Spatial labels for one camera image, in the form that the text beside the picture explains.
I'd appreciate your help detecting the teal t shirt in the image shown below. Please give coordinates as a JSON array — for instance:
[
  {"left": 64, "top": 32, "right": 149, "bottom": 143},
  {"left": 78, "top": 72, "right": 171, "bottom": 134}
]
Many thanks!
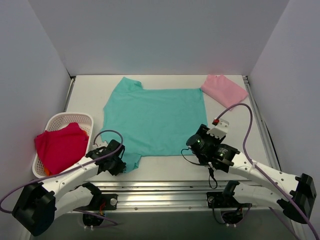
[{"left": 101, "top": 77, "right": 208, "bottom": 173}]

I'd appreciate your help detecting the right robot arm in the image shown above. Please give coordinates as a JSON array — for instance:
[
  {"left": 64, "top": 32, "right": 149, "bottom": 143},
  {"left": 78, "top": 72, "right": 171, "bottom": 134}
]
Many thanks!
[{"left": 186, "top": 124, "right": 317, "bottom": 224}]

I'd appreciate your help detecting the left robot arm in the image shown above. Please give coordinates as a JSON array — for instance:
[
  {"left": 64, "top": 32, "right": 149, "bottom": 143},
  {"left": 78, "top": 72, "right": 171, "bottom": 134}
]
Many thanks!
[{"left": 12, "top": 139, "right": 126, "bottom": 237}]

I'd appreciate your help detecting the crimson t shirt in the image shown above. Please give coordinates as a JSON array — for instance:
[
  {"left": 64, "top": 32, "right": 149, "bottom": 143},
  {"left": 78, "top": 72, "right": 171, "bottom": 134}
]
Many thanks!
[{"left": 34, "top": 121, "right": 90, "bottom": 176}]

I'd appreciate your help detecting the folded pink t shirt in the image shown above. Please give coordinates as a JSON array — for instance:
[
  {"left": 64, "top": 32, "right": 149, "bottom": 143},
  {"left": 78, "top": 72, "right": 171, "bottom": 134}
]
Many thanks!
[{"left": 200, "top": 75, "right": 249, "bottom": 108}]

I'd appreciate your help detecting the orange t shirt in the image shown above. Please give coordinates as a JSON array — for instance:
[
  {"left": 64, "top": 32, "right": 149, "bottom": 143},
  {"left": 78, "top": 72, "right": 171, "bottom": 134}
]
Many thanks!
[{"left": 43, "top": 128, "right": 90, "bottom": 176}]

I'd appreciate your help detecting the white plastic laundry basket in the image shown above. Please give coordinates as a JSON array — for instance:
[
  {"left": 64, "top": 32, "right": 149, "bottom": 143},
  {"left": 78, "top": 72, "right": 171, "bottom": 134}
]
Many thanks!
[{"left": 32, "top": 112, "right": 94, "bottom": 179}]

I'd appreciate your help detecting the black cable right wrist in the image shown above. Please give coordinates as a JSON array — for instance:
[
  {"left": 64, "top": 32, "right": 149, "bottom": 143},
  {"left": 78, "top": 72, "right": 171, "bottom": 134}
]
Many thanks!
[{"left": 180, "top": 148, "right": 219, "bottom": 190}]

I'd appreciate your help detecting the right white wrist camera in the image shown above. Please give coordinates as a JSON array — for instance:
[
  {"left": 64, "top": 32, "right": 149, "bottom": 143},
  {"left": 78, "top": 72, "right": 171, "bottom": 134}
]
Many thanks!
[{"left": 207, "top": 118, "right": 229, "bottom": 139}]

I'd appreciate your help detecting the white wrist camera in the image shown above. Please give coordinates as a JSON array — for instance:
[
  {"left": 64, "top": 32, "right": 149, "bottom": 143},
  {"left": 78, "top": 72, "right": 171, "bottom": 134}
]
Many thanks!
[
  {"left": 207, "top": 118, "right": 229, "bottom": 139},
  {"left": 90, "top": 140, "right": 109, "bottom": 150}
]

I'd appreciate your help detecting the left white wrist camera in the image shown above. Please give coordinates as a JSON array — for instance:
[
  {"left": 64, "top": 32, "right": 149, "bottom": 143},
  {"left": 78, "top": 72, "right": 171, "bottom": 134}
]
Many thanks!
[{"left": 90, "top": 140, "right": 109, "bottom": 150}]

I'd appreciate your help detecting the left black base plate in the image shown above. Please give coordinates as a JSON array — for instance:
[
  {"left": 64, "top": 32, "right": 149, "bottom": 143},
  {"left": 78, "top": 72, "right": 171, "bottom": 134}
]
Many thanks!
[{"left": 81, "top": 193, "right": 118, "bottom": 211}]

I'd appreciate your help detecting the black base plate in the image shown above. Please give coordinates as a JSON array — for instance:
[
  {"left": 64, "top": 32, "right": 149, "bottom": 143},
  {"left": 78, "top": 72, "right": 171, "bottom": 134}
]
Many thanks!
[
  {"left": 81, "top": 193, "right": 118, "bottom": 211},
  {"left": 206, "top": 191, "right": 251, "bottom": 209}
]

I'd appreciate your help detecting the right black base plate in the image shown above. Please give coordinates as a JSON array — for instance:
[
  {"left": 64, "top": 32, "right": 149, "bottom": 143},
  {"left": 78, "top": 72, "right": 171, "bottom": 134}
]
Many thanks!
[{"left": 206, "top": 191, "right": 251, "bottom": 209}]

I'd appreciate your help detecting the aluminium rail frame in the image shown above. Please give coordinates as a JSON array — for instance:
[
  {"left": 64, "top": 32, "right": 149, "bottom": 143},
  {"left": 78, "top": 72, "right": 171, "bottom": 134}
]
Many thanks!
[{"left": 65, "top": 75, "right": 282, "bottom": 212}]

